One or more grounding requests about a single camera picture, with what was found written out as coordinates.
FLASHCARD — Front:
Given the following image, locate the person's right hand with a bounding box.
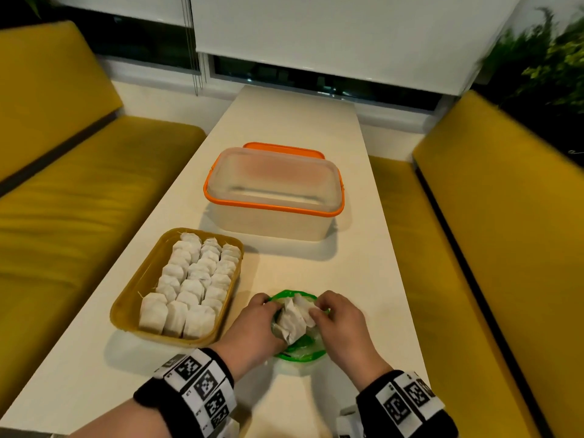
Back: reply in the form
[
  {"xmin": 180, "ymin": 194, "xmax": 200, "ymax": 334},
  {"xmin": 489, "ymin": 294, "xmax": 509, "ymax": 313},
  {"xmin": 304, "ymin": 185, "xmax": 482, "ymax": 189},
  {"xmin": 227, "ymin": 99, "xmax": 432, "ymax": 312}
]
[{"xmin": 309, "ymin": 290, "xmax": 393, "ymax": 392}]

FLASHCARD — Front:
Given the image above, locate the person's left hand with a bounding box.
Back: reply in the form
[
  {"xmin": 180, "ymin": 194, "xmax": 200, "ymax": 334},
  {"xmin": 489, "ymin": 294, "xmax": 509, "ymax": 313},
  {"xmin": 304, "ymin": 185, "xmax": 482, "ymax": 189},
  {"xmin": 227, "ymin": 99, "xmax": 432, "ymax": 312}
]
[{"xmin": 209, "ymin": 293, "xmax": 287, "ymax": 381}]

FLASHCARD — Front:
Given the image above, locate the clear plastic bag green zip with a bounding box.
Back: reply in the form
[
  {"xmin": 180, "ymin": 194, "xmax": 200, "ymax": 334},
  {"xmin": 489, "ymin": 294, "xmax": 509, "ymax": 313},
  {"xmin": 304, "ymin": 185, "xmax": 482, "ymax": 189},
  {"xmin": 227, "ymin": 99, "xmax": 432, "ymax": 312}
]
[{"xmin": 269, "ymin": 289, "xmax": 330, "ymax": 363}]

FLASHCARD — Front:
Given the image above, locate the group of white tea bags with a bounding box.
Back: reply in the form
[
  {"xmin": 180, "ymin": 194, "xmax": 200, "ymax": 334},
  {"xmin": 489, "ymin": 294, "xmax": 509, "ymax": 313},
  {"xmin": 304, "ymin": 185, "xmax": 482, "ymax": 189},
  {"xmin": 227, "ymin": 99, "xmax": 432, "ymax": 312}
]
[{"xmin": 138, "ymin": 232, "xmax": 243, "ymax": 341}]

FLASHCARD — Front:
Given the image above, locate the translucent yellow tray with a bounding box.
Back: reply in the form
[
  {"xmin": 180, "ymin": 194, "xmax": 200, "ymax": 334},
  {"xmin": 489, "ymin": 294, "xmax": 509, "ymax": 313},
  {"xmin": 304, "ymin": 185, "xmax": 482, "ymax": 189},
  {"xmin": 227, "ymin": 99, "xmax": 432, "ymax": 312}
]
[{"xmin": 109, "ymin": 228, "xmax": 245, "ymax": 349}]

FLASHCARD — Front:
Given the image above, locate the person's left forearm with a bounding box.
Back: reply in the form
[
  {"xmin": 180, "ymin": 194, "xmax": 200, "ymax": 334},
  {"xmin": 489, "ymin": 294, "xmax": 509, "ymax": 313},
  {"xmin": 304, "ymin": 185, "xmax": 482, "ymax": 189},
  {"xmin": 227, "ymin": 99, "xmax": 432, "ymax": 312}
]
[{"xmin": 68, "ymin": 398, "xmax": 172, "ymax": 438}]

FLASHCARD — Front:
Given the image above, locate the black left wrist marker band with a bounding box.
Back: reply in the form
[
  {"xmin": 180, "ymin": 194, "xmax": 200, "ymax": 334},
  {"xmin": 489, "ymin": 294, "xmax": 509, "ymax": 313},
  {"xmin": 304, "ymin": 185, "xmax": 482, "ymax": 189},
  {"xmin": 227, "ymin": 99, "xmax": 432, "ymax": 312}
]
[{"xmin": 133, "ymin": 347, "xmax": 238, "ymax": 438}]

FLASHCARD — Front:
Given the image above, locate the black wrist marker band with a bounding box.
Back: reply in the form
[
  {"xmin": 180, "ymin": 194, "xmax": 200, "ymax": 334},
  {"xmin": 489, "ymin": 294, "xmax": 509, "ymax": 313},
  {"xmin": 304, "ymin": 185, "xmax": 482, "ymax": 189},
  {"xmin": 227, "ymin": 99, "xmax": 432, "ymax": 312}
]
[
  {"xmin": 133, "ymin": 347, "xmax": 238, "ymax": 438},
  {"xmin": 355, "ymin": 370, "xmax": 459, "ymax": 438}
]

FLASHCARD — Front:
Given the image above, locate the black right wrist marker band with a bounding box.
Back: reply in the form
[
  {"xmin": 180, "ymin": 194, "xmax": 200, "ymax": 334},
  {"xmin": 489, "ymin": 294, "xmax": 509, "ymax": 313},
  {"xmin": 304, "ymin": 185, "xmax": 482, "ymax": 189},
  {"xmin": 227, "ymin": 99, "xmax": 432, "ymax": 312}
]
[{"xmin": 355, "ymin": 370, "xmax": 459, "ymax": 438}]

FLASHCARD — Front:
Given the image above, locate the yellow bench seat cushion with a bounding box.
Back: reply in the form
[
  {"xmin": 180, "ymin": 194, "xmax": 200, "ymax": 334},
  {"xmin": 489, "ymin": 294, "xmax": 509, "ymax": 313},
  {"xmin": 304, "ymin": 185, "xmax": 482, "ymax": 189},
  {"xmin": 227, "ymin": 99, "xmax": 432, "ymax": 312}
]
[
  {"xmin": 369, "ymin": 155, "xmax": 541, "ymax": 438},
  {"xmin": 0, "ymin": 116, "xmax": 207, "ymax": 406}
]

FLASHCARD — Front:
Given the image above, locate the clear container orange rim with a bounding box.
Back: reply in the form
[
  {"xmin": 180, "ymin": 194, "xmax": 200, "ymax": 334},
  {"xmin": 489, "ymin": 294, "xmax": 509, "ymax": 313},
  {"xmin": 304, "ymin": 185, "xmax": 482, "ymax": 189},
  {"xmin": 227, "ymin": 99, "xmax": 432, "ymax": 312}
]
[{"xmin": 203, "ymin": 147, "xmax": 346, "ymax": 242}]

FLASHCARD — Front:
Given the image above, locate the orange container lid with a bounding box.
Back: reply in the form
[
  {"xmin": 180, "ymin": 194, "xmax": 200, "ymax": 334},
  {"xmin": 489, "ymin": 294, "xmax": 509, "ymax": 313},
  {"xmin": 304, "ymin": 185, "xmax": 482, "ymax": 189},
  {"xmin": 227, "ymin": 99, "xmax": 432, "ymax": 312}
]
[{"xmin": 243, "ymin": 142, "xmax": 325, "ymax": 160}]

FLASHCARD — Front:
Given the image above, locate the dark window pane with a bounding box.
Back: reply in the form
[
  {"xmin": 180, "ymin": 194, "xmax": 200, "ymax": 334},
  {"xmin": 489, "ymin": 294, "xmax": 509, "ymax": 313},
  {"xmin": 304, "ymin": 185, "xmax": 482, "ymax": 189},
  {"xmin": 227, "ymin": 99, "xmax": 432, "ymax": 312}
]
[
  {"xmin": 212, "ymin": 54, "xmax": 443, "ymax": 113},
  {"xmin": 63, "ymin": 6, "xmax": 201, "ymax": 74}
]

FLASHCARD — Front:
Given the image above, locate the white roller blind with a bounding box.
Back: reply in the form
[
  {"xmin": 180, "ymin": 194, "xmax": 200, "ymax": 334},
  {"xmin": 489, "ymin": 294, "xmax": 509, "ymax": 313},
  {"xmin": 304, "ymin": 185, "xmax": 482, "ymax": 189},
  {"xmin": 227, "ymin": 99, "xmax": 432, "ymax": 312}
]
[
  {"xmin": 506, "ymin": 0, "xmax": 584, "ymax": 35},
  {"xmin": 50, "ymin": 0, "xmax": 192, "ymax": 28},
  {"xmin": 190, "ymin": 0, "xmax": 523, "ymax": 96}
]

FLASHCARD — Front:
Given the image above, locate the blind pull cord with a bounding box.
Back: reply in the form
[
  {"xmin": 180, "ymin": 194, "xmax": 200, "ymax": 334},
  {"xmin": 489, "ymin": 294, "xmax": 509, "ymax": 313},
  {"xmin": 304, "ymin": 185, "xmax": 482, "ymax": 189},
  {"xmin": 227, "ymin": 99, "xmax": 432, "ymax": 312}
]
[{"xmin": 180, "ymin": 0, "xmax": 204, "ymax": 96}]

